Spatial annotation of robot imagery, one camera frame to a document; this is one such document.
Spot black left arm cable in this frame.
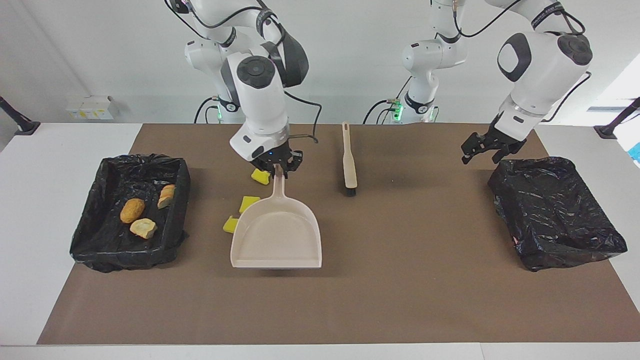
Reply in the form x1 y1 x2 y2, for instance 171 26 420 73
452 0 592 123

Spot brown bread roll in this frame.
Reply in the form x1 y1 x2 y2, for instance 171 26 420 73
120 198 146 224

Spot bin with black bag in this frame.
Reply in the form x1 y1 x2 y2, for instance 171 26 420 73
487 156 628 273
70 153 192 274

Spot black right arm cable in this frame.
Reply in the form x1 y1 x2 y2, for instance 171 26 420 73
170 0 323 146

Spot beige brush black bristles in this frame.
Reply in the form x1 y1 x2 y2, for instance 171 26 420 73
341 121 358 197

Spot beige plastic dustpan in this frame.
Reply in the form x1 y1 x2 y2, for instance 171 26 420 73
230 164 323 269

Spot pale bread chunk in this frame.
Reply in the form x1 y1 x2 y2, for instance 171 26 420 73
130 218 158 240

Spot striped croissant piece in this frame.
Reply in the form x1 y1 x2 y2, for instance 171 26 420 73
157 184 177 210

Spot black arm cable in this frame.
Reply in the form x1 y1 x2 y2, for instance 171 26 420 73
170 0 323 146
452 0 592 123

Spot white wall socket box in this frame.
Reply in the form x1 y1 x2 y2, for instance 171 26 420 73
66 96 115 121

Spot brown table mat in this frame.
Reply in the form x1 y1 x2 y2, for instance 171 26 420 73
36 123 640 346

